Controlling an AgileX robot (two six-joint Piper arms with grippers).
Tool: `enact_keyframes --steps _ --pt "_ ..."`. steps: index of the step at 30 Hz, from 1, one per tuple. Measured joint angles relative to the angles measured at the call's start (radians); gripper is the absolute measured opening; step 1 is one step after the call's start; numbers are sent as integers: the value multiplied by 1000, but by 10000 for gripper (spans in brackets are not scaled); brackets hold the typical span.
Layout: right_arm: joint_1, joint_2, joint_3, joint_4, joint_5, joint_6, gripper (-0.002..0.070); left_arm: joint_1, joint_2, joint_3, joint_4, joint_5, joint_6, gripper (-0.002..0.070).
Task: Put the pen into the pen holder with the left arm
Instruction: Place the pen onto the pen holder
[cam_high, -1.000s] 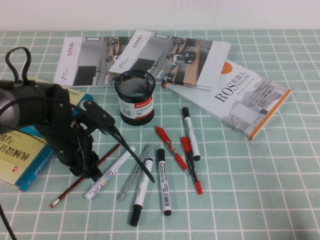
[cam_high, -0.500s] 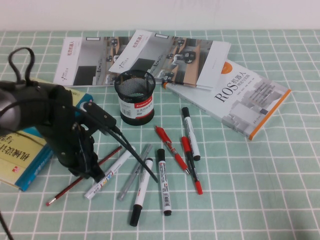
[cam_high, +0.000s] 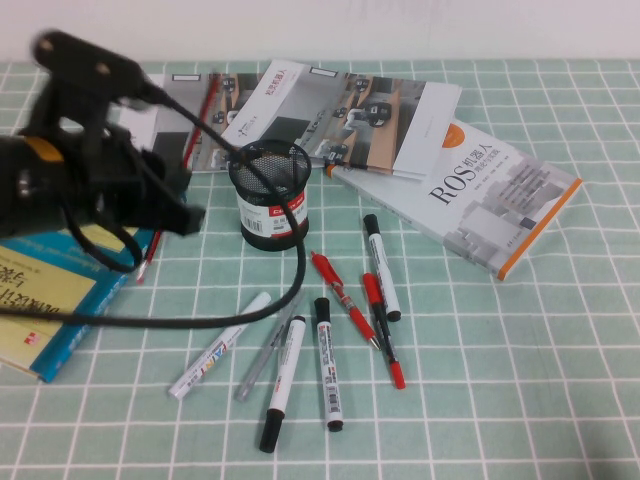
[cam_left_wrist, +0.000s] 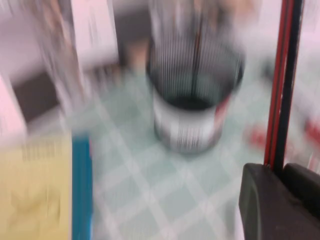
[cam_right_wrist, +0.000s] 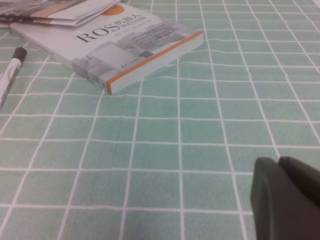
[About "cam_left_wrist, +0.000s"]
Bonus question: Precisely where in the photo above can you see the red black striped pencil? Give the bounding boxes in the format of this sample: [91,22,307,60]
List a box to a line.
[263,0,305,168]

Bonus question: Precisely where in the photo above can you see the black mesh pen holder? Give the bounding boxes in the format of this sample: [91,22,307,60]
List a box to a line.
[146,0,246,155]

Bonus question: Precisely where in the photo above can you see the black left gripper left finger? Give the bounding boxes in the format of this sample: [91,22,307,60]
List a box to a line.
[238,162,309,240]

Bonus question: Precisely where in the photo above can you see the white robot brochure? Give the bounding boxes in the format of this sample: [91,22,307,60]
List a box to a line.
[0,0,76,141]

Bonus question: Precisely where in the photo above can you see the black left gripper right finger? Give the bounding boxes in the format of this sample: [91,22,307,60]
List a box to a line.
[282,162,320,240]

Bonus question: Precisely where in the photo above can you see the yellow blue hardcover book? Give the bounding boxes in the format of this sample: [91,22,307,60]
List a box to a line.
[0,132,94,240]

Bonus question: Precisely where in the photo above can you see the green checked tablecloth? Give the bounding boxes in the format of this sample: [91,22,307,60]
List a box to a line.
[0,57,320,240]

